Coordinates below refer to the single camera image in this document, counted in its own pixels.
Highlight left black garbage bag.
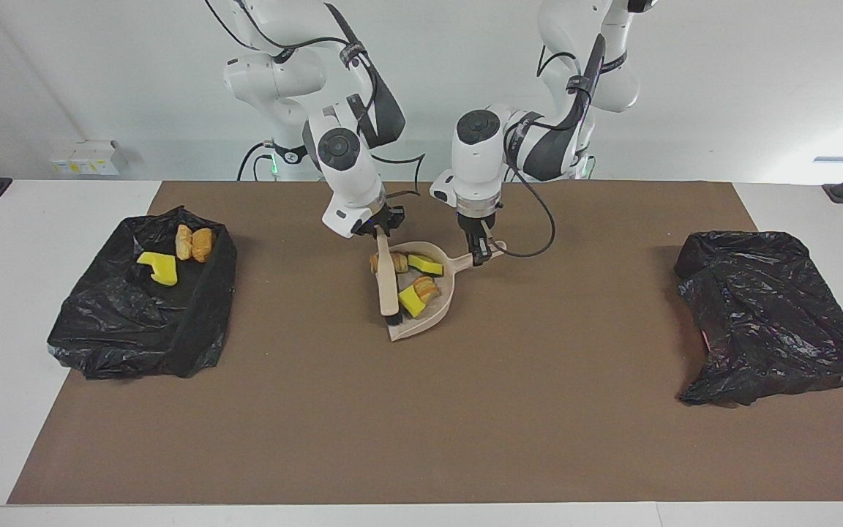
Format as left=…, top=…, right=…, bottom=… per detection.
left=47, top=206, right=238, bottom=380

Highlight beige hand brush black bristles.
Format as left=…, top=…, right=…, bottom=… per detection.
left=375, top=227, right=402, bottom=326

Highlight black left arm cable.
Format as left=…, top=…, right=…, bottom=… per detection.
left=498, top=29, right=607, bottom=258

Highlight black right base cable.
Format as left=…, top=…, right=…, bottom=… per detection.
left=237, top=143, right=276, bottom=182

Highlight notched yellow sponge piece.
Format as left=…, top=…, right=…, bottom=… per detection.
left=136, top=252, right=179, bottom=286

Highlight white cardboard box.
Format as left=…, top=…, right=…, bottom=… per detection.
left=50, top=141, right=121, bottom=176

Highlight beige plastic dustpan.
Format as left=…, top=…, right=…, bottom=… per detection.
left=370, top=240, right=508, bottom=343

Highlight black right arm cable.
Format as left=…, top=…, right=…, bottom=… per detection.
left=206, top=0, right=426, bottom=200

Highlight right black garbage bag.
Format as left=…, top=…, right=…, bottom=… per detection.
left=674, top=231, right=843, bottom=407

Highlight black garbage bag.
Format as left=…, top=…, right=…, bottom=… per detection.
left=674, top=231, right=843, bottom=407
left=47, top=206, right=238, bottom=380

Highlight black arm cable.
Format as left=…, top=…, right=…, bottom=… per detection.
left=498, top=29, right=607, bottom=258
left=206, top=0, right=426, bottom=200

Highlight brown table mat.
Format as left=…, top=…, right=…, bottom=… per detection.
left=7, top=181, right=843, bottom=505

